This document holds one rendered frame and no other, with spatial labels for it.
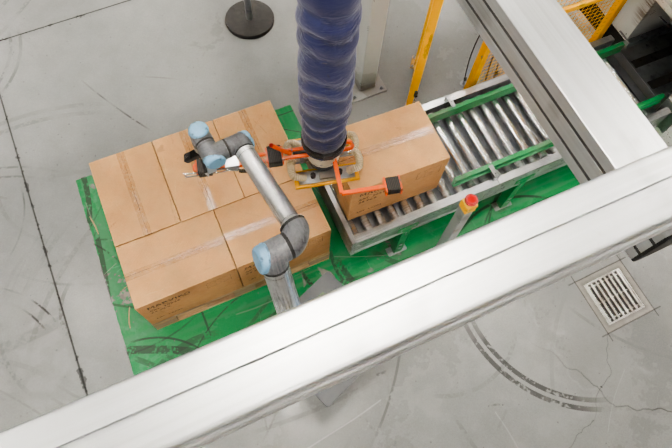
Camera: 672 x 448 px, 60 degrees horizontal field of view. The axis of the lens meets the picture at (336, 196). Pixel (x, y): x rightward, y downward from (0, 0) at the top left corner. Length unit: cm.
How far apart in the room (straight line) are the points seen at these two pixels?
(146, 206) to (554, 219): 317
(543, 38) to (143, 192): 300
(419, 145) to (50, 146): 272
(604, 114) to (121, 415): 80
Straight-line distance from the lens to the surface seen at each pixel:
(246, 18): 505
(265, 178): 249
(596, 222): 73
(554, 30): 109
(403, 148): 332
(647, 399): 438
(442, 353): 396
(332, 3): 197
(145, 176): 379
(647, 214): 77
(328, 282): 319
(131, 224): 368
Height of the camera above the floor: 382
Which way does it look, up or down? 66 degrees down
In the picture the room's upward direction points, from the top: 6 degrees clockwise
